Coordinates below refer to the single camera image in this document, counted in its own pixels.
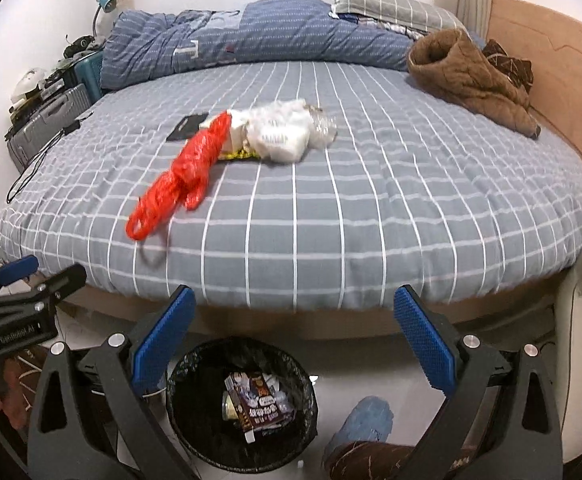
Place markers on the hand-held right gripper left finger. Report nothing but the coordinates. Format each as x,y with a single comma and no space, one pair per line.
163,340

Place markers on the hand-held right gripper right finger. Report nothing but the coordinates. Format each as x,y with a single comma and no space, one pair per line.
428,340

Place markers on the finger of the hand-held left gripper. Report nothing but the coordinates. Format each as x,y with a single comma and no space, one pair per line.
16,267
61,282

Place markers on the black trash bin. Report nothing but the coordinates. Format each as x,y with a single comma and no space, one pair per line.
196,410

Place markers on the brown snack box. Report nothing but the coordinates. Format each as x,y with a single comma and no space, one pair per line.
261,405

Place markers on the red plastic bag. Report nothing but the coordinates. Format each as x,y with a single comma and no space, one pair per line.
191,170

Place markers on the white cotton pad packet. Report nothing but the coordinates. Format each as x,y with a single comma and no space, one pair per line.
276,135

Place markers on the clear plastic wrapper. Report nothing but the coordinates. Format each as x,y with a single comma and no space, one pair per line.
323,130

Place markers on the person's left hand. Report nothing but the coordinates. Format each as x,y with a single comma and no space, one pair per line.
11,402

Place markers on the blue slipper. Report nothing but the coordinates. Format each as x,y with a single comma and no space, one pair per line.
366,417

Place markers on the grey suitcase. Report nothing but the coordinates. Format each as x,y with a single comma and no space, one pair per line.
46,125

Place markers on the white plush toy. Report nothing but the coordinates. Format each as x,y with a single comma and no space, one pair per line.
31,80

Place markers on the yellow snack wrapper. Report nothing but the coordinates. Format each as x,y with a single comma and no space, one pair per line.
236,155

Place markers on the teal suitcase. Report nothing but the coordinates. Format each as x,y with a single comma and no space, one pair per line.
88,75

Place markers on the white cardboard box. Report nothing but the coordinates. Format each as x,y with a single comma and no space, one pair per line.
238,135

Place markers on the brown quilted jacket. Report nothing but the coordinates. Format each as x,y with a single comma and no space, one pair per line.
461,75

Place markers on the blue desk lamp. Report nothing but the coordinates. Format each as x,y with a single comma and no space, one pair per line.
106,2

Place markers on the wooden headboard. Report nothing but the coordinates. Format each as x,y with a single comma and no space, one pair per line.
561,70

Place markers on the blue striped duvet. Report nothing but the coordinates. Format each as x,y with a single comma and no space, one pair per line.
271,35

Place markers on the grey checked pillow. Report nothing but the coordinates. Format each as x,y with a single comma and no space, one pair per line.
401,5

